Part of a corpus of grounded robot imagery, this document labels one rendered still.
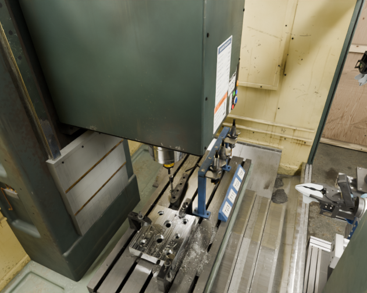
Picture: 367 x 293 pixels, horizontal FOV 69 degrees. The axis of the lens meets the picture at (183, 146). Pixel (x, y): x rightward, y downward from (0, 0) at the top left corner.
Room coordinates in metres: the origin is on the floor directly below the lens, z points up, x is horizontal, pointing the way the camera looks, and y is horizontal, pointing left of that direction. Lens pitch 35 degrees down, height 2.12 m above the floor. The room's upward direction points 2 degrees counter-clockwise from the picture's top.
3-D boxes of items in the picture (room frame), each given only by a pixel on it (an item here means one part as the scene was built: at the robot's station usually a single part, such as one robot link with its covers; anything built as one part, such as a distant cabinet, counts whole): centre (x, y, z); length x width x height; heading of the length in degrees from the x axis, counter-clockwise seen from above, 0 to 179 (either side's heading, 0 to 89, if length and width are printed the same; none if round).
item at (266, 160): (1.52, -0.21, 0.75); 0.89 x 0.70 x 0.26; 65
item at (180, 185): (1.19, 0.03, 0.93); 0.26 x 0.05 x 0.06; 160
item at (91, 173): (1.12, 0.47, 1.16); 0.48 x 0.05 x 0.51; 155
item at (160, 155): (0.93, 0.07, 1.48); 0.16 x 0.16 x 0.12
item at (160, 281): (0.66, 0.09, 0.97); 0.13 x 0.03 x 0.15; 155
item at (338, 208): (0.65, -0.55, 1.39); 0.12 x 0.08 x 0.09; 65
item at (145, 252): (0.85, 0.11, 0.97); 0.29 x 0.23 x 0.05; 155
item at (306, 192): (0.68, -0.44, 1.39); 0.09 x 0.03 x 0.06; 65
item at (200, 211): (1.04, -0.09, 1.05); 0.10 x 0.05 x 0.30; 65
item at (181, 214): (1.00, 0.00, 0.97); 0.13 x 0.03 x 0.15; 155
